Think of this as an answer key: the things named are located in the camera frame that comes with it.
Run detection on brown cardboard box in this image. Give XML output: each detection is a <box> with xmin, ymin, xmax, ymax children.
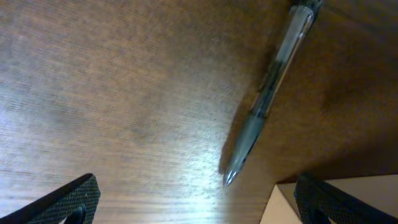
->
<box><xmin>260</xmin><ymin>174</ymin><xmax>397</xmax><ymax>224</ymax></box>

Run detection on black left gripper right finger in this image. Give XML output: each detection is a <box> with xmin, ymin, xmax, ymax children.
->
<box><xmin>294</xmin><ymin>174</ymin><xmax>397</xmax><ymax>224</ymax></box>

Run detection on black pen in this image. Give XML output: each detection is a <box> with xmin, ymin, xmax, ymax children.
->
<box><xmin>223</xmin><ymin>0</ymin><xmax>323</xmax><ymax>187</ymax></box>

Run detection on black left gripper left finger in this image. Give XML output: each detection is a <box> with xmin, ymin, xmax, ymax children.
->
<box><xmin>1</xmin><ymin>173</ymin><xmax>101</xmax><ymax>224</ymax></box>

